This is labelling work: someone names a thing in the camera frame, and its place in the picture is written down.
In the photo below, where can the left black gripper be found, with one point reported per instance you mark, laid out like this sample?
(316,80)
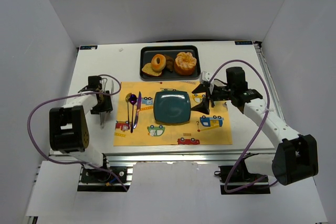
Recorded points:
(104,104)

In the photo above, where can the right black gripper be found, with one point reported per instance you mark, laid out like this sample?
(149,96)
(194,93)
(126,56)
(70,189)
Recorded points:
(210,97)

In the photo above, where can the orange bundt cake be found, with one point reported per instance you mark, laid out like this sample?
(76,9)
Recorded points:
(185,63)

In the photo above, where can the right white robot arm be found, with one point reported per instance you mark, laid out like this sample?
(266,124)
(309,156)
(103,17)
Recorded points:
(296,156)

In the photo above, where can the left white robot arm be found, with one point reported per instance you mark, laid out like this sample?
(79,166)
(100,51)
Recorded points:
(68,130)

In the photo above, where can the bread slice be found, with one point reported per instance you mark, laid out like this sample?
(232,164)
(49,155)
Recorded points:
(151,71)

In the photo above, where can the gold iridescent spoon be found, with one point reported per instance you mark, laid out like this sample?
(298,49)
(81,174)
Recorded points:
(127,97)

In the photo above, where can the purple iridescent spoon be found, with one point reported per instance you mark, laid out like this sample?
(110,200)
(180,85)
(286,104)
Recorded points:
(133,100)

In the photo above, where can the iridescent purple knife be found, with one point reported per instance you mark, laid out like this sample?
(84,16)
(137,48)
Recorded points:
(139,102)

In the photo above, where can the teal square plate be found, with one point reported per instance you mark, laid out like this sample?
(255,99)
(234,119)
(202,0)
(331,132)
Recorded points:
(172,107)

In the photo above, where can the dark brown pastry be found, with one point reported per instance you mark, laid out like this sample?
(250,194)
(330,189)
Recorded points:
(169,63)

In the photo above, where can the yellow vehicle print placemat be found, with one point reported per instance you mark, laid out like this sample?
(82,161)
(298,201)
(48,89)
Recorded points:
(202,129)

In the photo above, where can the glazed orange donut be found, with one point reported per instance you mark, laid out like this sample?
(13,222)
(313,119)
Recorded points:
(158,62)

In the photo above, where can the black baking tray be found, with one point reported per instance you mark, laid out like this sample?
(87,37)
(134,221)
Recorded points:
(169,53)

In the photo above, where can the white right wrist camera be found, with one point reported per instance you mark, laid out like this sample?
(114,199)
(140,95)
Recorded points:
(206,77)

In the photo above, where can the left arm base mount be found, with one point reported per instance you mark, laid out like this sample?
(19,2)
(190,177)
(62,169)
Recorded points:
(98,181)

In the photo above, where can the aluminium frame rail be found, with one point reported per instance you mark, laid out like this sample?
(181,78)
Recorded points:
(220,158)

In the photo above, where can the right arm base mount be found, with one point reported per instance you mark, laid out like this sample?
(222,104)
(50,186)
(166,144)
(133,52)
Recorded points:
(241,178)

